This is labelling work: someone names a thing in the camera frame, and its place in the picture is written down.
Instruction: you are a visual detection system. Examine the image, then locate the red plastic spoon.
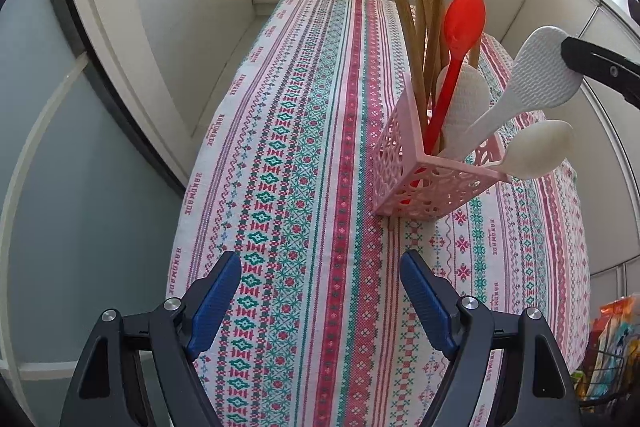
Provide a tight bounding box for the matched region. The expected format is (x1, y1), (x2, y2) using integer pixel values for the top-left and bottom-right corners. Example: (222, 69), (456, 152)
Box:
(430, 0), (486, 135)

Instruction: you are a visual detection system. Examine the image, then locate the white textured rice paddle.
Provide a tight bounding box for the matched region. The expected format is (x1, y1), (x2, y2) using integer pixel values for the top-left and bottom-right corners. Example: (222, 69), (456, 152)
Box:
(438, 63), (490, 155)

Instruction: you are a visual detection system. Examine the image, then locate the patterned red green tablecloth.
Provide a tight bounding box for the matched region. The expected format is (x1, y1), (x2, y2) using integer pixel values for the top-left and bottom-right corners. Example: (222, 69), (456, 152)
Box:
(167, 0), (590, 426)

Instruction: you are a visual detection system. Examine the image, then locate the pink perforated plastic basket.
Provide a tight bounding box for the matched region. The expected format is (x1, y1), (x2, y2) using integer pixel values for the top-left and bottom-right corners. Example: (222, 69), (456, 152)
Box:
(371, 75), (510, 221)

